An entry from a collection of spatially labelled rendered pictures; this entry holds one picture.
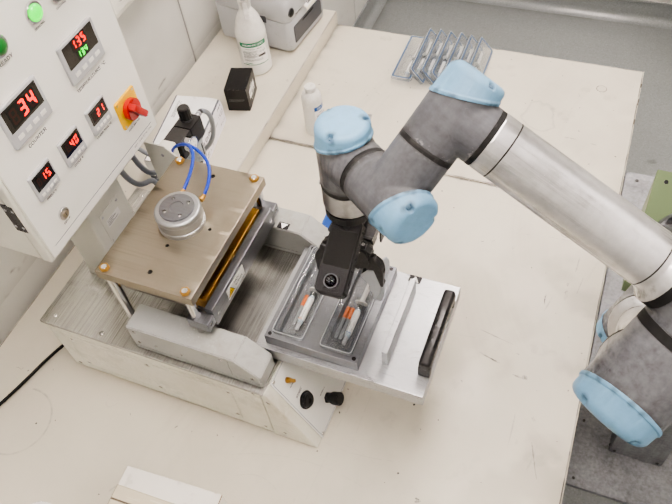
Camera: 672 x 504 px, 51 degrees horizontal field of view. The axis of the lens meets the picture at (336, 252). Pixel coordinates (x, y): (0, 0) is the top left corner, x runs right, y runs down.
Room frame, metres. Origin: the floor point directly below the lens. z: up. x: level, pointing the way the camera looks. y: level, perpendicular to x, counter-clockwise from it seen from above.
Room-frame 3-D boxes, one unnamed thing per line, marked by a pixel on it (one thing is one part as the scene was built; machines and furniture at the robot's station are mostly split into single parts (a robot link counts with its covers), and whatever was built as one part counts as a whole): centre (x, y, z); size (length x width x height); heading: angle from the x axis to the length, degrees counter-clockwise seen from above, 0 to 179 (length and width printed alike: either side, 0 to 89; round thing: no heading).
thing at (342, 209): (0.67, -0.03, 1.26); 0.08 x 0.08 x 0.05
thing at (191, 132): (1.05, 0.26, 1.05); 0.15 x 0.05 x 0.15; 152
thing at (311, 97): (1.36, 0.01, 0.82); 0.05 x 0.05 x 0.14
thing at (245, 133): (1.50, 0.22, 0.77); 0.84 x 0.30 x 0.04; 153
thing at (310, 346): (0.67, 0.02, 0.98); 0.20 x 0.17 x 0.03; 152
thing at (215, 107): (1.31, 0.32, 0.83); 0.23 x 0.12 x 0.07; 162
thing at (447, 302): (0.58, -0.15, 0.99); 0.15 x 0.02 x 0.04; 152
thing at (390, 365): (0.65, -0.02, 0.97); 0.30 x 0.22 x 0.08; 62
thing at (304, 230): (0.88, 0.12, 0.96); 0.26 x 0.05 x 0.07; 62
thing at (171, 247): (0.82, 0.27, 1.08); 0.31 x 0.24 x 0.13; 152
